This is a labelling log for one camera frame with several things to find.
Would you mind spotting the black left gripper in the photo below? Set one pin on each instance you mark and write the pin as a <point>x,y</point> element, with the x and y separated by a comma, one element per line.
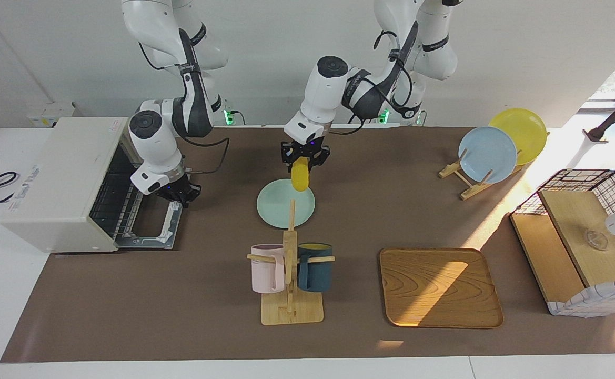
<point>303,147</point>

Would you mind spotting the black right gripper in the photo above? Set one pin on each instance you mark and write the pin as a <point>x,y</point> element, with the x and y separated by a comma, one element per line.
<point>175,188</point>

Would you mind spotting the yellow corn cob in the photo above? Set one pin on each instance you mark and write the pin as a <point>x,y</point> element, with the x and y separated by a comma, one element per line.
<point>301,176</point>

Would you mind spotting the teal round plate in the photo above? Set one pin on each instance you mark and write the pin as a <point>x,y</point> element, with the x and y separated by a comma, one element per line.
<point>275,208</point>

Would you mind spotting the cream white toaster oven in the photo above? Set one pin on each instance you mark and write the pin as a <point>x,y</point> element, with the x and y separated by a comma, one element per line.
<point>49,184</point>

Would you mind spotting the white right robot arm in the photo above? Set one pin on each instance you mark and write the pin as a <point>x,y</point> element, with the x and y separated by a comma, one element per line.
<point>152,137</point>

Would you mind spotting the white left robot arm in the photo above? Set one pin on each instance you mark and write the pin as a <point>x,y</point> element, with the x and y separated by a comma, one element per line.
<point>328,89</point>

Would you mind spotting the pink mug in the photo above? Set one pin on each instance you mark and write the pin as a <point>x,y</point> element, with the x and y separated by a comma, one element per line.
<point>266,273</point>

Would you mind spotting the dark blue mug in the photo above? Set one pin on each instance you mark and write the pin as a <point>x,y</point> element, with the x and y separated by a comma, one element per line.
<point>318,276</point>

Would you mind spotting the brown table mat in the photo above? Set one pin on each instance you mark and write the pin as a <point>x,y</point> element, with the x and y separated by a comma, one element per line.
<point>207,326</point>

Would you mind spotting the light wooden mug rack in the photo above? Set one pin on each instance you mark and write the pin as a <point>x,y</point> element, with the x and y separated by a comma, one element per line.
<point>291,313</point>

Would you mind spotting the white socket box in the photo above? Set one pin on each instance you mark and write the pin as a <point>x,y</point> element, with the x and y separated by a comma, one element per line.
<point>49,113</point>

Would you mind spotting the light wooden plate rack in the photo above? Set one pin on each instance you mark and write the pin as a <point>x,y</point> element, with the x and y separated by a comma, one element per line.
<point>467,192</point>

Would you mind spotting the brown wooden tray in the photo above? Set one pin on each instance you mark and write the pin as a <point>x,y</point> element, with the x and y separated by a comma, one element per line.
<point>407,295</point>

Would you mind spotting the light blue plate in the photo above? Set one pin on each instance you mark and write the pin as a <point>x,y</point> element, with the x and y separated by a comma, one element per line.
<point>486,152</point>

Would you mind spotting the yellow plate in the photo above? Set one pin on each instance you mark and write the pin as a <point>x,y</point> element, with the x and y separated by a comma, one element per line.
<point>528,129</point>

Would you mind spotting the narrow light wooden board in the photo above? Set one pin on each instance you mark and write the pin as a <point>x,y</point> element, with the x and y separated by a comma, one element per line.
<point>544,252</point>

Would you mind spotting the wide light wooden board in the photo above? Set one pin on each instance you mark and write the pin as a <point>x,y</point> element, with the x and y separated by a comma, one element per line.
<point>575,221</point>

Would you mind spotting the small clear glass piece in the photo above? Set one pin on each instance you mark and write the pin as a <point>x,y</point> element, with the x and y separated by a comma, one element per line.
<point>596,240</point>

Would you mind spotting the white checked cloth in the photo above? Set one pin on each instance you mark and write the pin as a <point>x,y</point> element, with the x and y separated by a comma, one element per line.
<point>602,300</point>

